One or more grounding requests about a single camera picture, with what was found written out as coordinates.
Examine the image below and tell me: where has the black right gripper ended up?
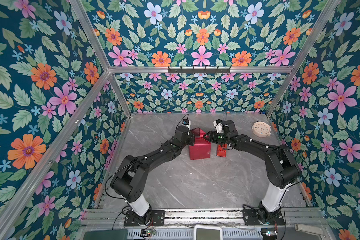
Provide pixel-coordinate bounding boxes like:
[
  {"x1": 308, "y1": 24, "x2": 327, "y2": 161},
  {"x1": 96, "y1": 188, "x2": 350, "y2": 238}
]
[{"x1": 203, "y1": 131, "x2": 230, "y2": 145}]

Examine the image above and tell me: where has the red tape dispenser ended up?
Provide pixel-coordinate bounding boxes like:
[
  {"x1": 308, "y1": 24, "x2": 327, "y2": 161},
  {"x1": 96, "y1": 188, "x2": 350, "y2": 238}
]
[{"x1": 217, "y1": 144, "x2": 227, "y2": 158}]

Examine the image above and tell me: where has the maroon wrapping paper sheet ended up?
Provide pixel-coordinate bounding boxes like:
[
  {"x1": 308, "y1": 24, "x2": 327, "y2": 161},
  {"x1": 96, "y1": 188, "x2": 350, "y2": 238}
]
[{"x1": 189, "y1": 128, "x2": 212, "y2": 160}]

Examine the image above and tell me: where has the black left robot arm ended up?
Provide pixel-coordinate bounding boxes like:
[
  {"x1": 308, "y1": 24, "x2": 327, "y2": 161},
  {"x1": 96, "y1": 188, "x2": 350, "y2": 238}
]
[{"x1": 110, "y1": 125, "x2": 195, "y2": 226}]

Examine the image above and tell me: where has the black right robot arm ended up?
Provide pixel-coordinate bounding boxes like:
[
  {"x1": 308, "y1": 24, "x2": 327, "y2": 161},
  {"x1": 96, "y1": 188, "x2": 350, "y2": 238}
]
[{"x1": 203, "y1": 119, "x2": 302, "y2": 225}]

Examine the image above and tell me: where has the white screen device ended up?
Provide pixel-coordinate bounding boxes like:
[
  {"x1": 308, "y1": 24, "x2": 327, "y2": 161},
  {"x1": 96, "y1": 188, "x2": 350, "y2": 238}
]
[{"x1": 193, "y1": 225, "x2": 223, "y2": 240}]

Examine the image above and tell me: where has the dark green pad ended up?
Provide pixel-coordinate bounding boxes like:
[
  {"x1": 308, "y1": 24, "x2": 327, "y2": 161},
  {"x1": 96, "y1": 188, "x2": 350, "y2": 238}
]
[{"x1": 83, "y1": 229, "x2": 129, "y2": 240}]

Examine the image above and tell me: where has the white power strip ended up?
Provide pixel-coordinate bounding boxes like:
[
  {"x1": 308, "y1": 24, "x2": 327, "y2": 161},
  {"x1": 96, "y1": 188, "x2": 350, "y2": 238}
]
[{"x1": 295, "y1": 224, "x2": 325, "y2": 236}]

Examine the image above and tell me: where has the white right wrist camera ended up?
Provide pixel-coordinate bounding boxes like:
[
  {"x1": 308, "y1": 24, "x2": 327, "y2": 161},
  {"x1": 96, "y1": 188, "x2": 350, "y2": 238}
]
[{"x1": 213, "y1": 119, "x2": 224, "y2": 134}]

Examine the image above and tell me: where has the black hook rail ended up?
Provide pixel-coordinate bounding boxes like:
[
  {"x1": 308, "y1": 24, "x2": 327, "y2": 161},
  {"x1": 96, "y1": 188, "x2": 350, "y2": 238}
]
[{"x1": 167, "y1": 66, "x2": 231, "y2": 74}]

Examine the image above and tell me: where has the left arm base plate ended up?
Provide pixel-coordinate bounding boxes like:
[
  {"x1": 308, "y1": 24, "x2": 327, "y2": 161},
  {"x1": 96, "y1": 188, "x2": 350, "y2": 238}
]
[{"x1": 124, "y1": 210, "x2": 166, "y2": 227}]

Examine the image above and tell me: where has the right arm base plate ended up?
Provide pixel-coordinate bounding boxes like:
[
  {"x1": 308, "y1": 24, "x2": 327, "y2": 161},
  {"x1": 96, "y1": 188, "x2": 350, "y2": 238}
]
[{"x1": 242, "y1": 208, "x2": 285, "y2": 226}]

